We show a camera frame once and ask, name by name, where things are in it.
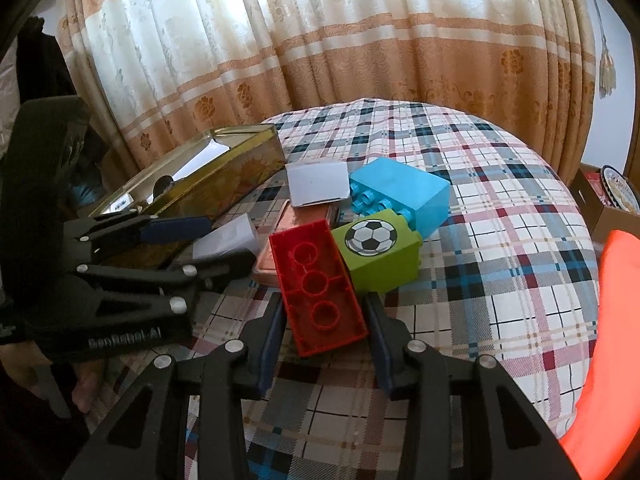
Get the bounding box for person's left hand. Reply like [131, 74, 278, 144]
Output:
[0, 345, 108, 413]

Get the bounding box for dark cloth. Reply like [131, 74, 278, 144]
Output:
[15, 15, 76, 106]

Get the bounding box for red toy brick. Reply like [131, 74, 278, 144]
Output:
[268, 219, 370, 358]

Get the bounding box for copper pink embossed box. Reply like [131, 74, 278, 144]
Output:
[251, 199, 343, 289]

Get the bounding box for white paper sheet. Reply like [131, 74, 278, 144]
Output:
[197, 137, 233, 161]

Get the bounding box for cardboard box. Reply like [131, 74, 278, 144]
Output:
[570, 162, 640, 246]

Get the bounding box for gold metal tin box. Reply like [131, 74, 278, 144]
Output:
[87, 125, 287, 271]

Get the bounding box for green soccer ball brick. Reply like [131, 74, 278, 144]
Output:
[331, 208, 423, 295]

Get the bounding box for cream and orange curtain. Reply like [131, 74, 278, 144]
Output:
[50, 0, 598, 176]

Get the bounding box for curtain tassel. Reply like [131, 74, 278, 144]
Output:
[597, 0, 618, 98]

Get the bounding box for small white box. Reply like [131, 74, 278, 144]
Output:
[192, 214, 258, 261]

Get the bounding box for round patterned plate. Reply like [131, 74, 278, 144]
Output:
[597, 165, 640, 213]

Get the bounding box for blue toy brick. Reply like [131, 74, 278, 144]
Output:
[348, 156, 451, 238]

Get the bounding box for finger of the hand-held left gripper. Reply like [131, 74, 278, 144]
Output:
[75, 250, 257, 313]
[65, 210, 213, 258]

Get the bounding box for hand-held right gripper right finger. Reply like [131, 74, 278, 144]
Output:
[362, 292, 573, 480]

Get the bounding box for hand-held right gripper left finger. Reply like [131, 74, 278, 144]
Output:
[62, 292, 288, 480]

